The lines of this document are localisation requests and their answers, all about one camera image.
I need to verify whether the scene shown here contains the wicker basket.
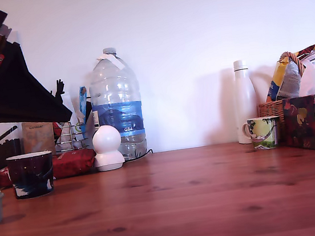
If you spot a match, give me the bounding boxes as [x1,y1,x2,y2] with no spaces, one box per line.
[251,49,313,127]

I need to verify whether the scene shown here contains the green illustrated mug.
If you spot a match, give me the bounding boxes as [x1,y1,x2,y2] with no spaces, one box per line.
[241,115,284,153]

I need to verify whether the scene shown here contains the red patterned packet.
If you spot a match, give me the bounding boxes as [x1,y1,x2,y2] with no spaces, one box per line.
[0,147,99,187]

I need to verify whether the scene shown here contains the clear storage container grey lid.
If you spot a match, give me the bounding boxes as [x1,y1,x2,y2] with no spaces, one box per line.
[0,117,27,174]

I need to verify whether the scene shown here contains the small white round camera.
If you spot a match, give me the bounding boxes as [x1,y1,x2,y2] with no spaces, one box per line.
[90,123,126,173]

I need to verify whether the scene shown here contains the black cable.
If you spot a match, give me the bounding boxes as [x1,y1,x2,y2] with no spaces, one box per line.
[121,149,154,163]

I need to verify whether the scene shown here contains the dark starry mug white inside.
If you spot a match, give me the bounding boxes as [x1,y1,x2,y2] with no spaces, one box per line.
[5,150,58,201]

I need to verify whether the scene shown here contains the floral tissue box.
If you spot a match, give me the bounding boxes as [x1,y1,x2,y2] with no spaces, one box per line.
[280,94,315,154]

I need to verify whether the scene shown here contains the yellow and silver snack bag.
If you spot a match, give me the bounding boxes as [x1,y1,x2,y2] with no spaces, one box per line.
[258,42,315,103]

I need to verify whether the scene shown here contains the white paper packet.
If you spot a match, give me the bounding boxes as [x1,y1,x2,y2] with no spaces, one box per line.
[59,92,87,142]

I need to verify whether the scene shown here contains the metal wire rack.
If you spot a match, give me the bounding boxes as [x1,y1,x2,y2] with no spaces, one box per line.
[51,119,92,153]

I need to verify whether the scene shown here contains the large clear water bottle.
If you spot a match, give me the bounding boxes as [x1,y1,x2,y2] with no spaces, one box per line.
[84,44,149,165]

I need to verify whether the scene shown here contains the black scoop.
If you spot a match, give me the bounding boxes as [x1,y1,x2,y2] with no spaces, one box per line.
[0,125,20,146]

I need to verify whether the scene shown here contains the black flat sachet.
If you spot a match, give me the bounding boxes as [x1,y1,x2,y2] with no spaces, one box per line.
[82,96,95,130]

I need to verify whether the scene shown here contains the white insulated bottle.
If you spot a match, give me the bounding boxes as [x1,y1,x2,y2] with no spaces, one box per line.
[228,58,262,146]

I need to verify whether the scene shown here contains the blue striped sachet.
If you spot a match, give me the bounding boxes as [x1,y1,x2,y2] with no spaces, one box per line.
[76,85,91,118]

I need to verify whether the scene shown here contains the black kitchen utensil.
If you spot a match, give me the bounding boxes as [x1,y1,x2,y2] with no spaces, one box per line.
[49,78,67,103]

